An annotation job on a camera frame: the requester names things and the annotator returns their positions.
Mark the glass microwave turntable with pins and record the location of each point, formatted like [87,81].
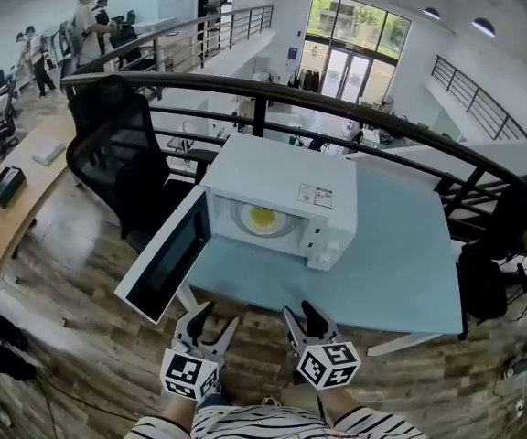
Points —
[293,227]

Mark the black stair railing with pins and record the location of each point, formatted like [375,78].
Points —
[474,94]

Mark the dark green box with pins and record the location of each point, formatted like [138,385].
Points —
[6,186]

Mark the black padded office chair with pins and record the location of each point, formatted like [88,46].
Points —
[506,236]

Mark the light blue table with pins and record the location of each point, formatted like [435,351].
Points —
[396,263]

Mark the long wooden desk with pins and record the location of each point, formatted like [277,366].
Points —
[21,190]

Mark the person's right forearm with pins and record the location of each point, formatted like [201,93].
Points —
[339,403]

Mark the white flat box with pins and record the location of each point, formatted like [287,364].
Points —
[48,152]

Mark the rack of dark clothes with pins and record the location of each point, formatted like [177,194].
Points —
[307,79]

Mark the black curved railing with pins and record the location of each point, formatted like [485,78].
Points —
[318,101]

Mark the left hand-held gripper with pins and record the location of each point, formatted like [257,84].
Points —
[186,373]

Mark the person's striped shirt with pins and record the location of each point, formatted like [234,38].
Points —
[254,423]

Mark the blue wall poster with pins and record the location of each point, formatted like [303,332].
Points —
[292,53]

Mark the round ceiling lamp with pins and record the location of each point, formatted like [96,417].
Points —
[432,13]
[483,27]

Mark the glass entrance doors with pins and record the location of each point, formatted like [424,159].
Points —
[350,53]

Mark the person's left forearm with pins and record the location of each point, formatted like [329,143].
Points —
[179,412]

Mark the black mezzanine railing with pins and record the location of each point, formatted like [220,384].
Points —
[199,25]

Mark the white microwave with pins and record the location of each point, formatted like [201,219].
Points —
[286,172]

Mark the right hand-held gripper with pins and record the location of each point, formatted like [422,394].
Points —
[330,364]

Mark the black mesh office chair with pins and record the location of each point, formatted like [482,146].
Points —
[121,153]

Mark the fried egg food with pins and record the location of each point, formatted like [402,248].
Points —
[262,217]

